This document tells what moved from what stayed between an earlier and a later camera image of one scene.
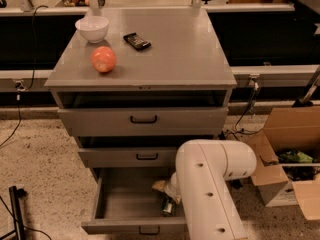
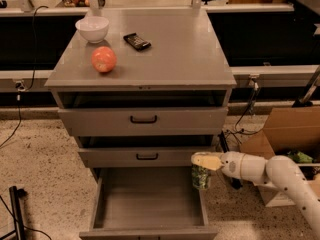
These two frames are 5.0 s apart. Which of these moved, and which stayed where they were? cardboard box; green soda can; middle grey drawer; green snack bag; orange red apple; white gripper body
Moved: white gripper body; green soda can
Stayed: cardboard box; middle grey drawer; green snack bag; orange red apple
